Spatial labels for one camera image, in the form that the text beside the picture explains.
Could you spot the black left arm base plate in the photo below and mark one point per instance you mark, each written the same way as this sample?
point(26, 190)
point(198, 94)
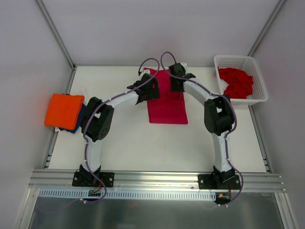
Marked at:
point(86, 179)

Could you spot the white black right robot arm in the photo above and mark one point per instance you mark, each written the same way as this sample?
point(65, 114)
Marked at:
point(219, 117)

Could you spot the white slotted cable duct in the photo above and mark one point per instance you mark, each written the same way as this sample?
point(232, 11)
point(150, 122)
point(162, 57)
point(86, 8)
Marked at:
point(127, 194)

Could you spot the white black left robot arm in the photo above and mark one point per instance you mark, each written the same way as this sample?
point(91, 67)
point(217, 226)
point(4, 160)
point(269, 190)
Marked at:
point(97, 120)

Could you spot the red t shirt in basket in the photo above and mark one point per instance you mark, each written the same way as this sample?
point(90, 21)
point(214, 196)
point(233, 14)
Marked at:
point(239, 83)

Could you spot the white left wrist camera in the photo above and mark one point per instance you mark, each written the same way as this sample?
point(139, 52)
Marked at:
point(146, 70)

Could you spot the folded blue t shirt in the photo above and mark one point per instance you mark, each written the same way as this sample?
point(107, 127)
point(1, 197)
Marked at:
point(79, 119)

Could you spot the aluminium mounting rail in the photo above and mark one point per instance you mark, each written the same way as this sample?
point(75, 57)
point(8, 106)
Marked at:
point(159, 181)

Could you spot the white plastic basket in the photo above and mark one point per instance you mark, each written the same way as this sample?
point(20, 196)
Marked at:
point(249, 65)

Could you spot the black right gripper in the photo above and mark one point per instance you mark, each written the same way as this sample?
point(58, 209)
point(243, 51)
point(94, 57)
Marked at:
point(176, 87)

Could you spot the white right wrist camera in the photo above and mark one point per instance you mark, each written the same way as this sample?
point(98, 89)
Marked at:
point(184, 64)

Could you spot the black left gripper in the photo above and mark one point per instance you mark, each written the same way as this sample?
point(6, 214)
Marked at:
point(154, 89)

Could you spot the magenta t shirt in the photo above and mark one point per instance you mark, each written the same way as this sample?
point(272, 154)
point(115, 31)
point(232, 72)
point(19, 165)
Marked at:
point(170, 107)

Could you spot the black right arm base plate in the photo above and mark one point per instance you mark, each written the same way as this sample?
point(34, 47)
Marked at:
point(213, 181)

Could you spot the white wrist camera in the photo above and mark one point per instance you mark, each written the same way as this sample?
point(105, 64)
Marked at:
point(184, 64)
point(146, 70)

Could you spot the folded orange t shirt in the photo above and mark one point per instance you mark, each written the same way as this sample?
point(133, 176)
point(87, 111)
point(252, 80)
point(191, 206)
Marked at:
point(63, 111)

